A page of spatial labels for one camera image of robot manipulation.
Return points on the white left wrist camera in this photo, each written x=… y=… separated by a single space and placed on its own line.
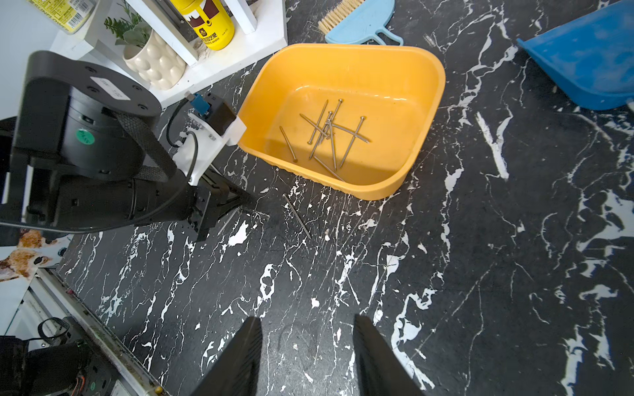
x=215 y=126

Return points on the white tiered shelf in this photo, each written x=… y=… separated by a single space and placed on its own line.
x=260 y=30

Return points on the small plant in woven pot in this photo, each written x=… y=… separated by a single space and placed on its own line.
x=145 y=52

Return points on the yellow plastic storage box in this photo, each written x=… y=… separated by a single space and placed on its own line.
x=397 y=88

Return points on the blue plastic scoop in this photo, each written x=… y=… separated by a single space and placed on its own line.
x=591 y=58

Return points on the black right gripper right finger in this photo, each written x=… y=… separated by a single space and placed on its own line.
x=378 y=370

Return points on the light blue hand brush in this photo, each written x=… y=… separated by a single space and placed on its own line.
x=357 y=22

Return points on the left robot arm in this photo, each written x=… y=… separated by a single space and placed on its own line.
x=81 y=156

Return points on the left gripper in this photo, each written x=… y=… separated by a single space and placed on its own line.
x=88 y=206

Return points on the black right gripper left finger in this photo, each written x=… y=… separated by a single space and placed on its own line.
x=236 y=372

